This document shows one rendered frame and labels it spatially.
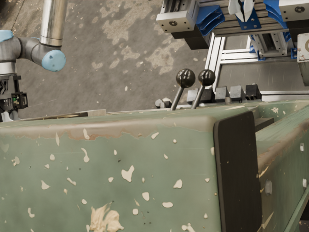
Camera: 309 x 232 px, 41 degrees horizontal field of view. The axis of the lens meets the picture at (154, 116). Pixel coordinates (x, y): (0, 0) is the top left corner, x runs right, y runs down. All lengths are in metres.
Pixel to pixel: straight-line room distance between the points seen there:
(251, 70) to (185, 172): 2.16
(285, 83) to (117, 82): 1.28
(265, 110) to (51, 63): 0.74
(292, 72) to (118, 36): 1.51
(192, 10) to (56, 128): 1.49
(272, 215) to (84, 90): 2.84
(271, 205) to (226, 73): 2.05
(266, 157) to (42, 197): 0.20
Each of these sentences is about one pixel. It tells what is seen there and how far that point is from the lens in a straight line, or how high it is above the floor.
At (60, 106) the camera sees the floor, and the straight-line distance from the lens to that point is 3.27.
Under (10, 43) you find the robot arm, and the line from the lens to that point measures 1.51.
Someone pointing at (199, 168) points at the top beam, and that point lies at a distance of 0.25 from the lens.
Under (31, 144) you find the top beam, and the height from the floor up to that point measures 1.95.
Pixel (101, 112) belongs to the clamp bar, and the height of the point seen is 0.94.
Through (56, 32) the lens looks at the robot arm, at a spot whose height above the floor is 1.35.
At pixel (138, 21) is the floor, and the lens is 3.32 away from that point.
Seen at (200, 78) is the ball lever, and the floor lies 1.45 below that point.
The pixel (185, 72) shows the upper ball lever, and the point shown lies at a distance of 0.79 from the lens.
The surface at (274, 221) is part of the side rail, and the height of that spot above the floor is 1.75.
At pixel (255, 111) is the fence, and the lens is 1.44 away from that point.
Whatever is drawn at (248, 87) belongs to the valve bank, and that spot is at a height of 0.76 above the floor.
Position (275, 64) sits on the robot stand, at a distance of 2.39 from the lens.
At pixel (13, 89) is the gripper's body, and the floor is 1.31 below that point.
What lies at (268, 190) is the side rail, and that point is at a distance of 0.40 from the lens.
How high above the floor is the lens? 2.16
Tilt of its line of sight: 52 degrees down
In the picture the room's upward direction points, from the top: 44 degrees counter-clockwise
